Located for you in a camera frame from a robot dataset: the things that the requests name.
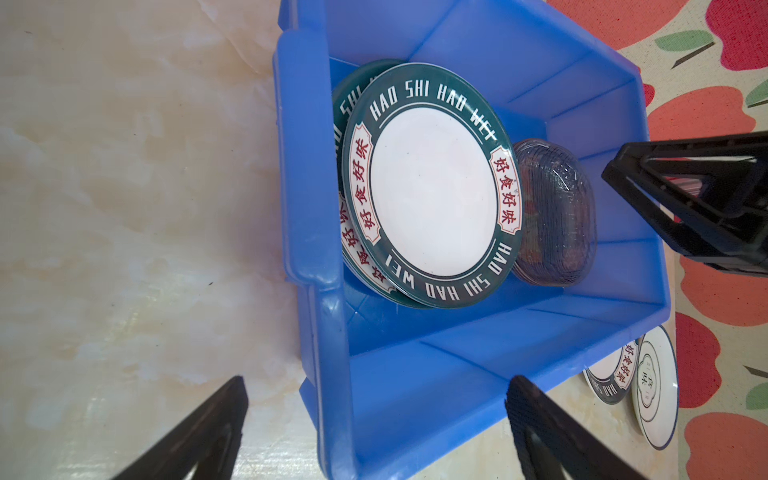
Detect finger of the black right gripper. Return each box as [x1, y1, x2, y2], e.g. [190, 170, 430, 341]
[602, 170, 767, 276]
[602, 131, 767, 180]

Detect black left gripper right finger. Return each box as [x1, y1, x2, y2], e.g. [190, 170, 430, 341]
[505, 375, 643, 479]

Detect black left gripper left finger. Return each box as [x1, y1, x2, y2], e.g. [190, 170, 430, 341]
[116, 376, 249, 479]

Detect clear glass plate small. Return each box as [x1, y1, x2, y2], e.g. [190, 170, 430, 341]
[513, 139, 598, 288]

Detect large green rimmed plate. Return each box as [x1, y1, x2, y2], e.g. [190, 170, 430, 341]
[340, 63, 523, 309]
[332, 59, 427, 309]

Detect blue plastic bin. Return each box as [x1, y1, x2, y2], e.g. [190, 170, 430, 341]
[273, 1, 671, 479]

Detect small green rimmed plate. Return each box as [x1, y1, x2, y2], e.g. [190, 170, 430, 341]
[583, 340, 639, 405]

